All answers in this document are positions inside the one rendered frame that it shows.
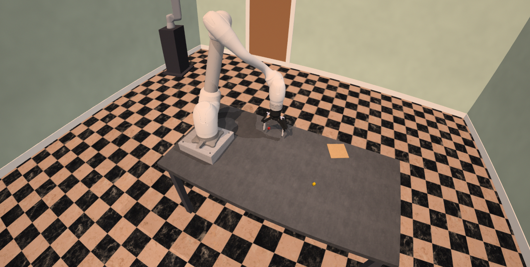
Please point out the orange mat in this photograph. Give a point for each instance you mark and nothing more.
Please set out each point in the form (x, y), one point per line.
(337, 151)

